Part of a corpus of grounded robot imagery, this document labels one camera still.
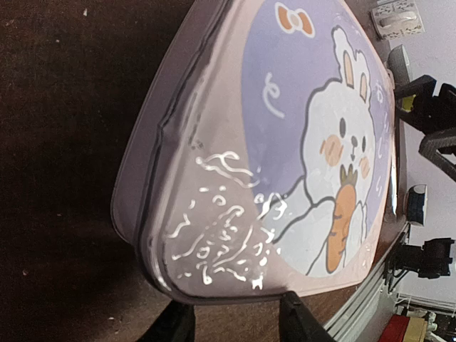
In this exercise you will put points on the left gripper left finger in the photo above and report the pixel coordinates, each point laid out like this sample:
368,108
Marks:
175,324

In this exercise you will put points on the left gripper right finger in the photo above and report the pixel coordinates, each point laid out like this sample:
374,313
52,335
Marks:
297,323

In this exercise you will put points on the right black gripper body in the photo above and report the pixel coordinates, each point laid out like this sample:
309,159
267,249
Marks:
434,116

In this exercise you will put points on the white compartment tin box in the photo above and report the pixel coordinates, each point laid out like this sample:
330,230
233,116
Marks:
134,172

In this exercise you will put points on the metal tin lid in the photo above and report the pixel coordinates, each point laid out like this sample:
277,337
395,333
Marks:
271,172

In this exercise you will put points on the light blue bowl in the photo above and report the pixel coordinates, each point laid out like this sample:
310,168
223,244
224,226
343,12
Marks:
399,63

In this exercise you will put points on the orange interior mug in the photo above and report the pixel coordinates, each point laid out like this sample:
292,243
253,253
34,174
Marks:
397,19

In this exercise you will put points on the front aluminium rail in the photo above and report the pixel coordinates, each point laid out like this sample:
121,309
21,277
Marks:
367,312

